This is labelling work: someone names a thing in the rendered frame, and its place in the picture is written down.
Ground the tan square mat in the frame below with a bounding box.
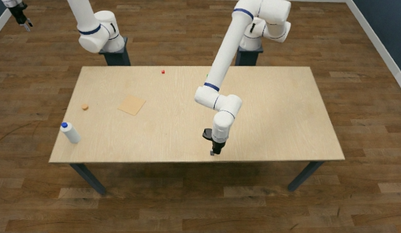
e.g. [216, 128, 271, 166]
[117, 95, 146, 116]

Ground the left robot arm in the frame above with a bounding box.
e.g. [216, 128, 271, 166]
[194, 0, 291, 140]

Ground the white plastic bottle with blue cap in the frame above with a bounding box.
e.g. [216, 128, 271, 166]
[61, 122, 81, 144]

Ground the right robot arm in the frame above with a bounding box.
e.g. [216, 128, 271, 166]
[67, 0, 124, 53]

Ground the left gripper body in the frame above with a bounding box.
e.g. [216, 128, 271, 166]
[202, 128, 229, 154]

